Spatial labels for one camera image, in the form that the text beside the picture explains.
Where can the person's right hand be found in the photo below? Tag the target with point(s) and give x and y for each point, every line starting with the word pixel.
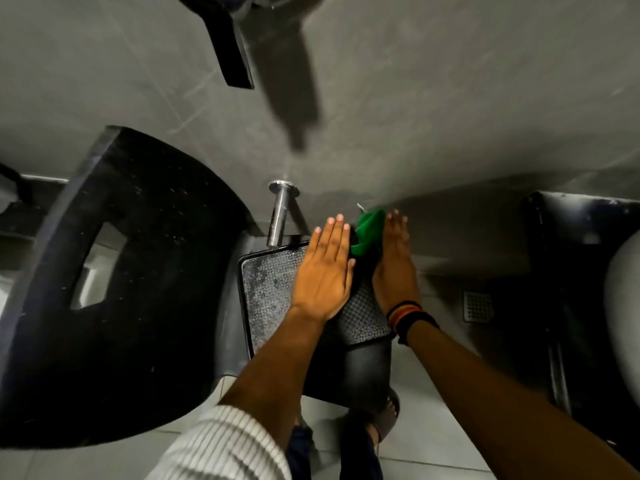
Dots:
pixel 395 279

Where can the person's left hand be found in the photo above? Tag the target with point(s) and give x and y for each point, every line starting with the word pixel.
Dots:
pixel 320 282

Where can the person's left middle finger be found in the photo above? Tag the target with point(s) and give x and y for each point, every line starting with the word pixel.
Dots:
pixel 335 237

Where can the person's right fingers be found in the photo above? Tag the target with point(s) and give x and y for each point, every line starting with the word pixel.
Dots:
pixel 396 232

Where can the person's left thumb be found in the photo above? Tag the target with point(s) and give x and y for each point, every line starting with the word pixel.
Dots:
pixel 349 277

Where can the person's left little finger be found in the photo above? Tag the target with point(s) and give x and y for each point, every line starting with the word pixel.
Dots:
pixel 311 244

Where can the green cloth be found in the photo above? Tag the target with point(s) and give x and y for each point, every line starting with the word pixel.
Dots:
pixel 368 229

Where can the person's right forearm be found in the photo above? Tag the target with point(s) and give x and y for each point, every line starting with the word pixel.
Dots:
pixel 500 409

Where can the person's left forearm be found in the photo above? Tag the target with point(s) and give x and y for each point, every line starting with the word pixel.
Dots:
pixel 275 374

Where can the chrome pipe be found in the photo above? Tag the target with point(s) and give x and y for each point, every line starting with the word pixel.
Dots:
pixel 279 214

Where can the black bin with textured lid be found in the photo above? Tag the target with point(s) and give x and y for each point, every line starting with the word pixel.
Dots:
pixel 272 289

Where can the striped orange wristband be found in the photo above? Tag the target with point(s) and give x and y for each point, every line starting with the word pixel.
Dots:
pixel 403 313

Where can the black wristband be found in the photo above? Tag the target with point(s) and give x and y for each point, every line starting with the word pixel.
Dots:
pixel 414 324

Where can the metal floor drain grate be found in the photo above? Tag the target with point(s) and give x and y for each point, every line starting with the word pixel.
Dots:
pixel 478 306

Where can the dark sandal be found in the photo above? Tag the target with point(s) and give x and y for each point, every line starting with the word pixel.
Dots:
pixel 386 417

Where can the black counter with basin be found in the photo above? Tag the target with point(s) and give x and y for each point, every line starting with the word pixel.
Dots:
pixel 565 274

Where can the black counter with cut-out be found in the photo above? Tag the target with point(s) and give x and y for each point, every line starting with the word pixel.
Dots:
pixel 150 319

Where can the dark blue trousers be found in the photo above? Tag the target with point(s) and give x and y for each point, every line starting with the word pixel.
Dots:
pixel 357 459

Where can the white striped sleeve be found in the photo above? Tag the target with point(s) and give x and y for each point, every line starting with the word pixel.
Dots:
pixel 225 449

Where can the white basin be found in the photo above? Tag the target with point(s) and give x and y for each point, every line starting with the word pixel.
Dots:
pixel 625 319

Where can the black wall fixture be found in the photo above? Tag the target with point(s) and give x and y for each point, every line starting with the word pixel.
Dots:
pixel 227 44

